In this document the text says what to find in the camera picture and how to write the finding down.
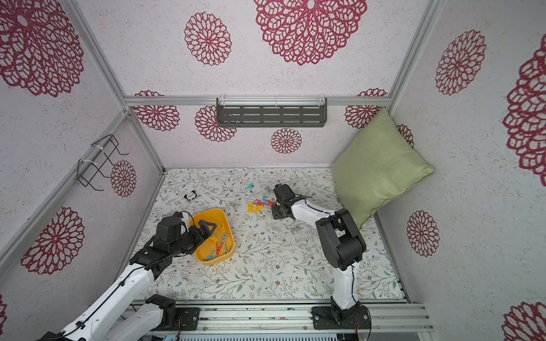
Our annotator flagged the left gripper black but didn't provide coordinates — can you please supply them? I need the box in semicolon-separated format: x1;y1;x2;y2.
170;219;217;257

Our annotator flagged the yellow plastic storage box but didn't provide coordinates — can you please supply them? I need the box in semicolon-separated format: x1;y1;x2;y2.
191;208;235;266

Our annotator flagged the red clothespin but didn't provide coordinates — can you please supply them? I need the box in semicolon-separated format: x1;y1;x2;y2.
253;198;276;207
216;242;226;257

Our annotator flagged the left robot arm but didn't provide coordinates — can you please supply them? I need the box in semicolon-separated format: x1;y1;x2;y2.
41;213;217;340

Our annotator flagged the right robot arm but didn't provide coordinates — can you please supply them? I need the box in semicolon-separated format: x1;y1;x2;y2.
272;184;366;322

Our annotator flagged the black white plush toy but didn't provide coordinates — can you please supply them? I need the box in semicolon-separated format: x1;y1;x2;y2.
183;190;197;201

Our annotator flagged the yellow clothespin pair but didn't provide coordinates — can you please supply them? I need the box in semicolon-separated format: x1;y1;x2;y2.
247;203;264;213

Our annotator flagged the floral table mat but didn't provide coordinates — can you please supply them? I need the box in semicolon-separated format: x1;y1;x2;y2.
114;167;406;301

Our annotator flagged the green pillow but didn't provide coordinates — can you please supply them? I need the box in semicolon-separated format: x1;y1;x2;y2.
331;109;435;227

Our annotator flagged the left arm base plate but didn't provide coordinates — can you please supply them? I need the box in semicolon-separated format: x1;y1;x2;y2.
171;307;200;332

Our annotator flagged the grey wall shelf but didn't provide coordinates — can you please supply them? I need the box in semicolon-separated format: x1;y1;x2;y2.
216;97;328;128

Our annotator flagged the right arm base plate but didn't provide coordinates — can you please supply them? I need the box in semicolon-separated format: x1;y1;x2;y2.
311;304;372;330

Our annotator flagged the black wire wall rack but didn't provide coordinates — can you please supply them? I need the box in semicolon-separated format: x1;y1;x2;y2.
75;134;128;192

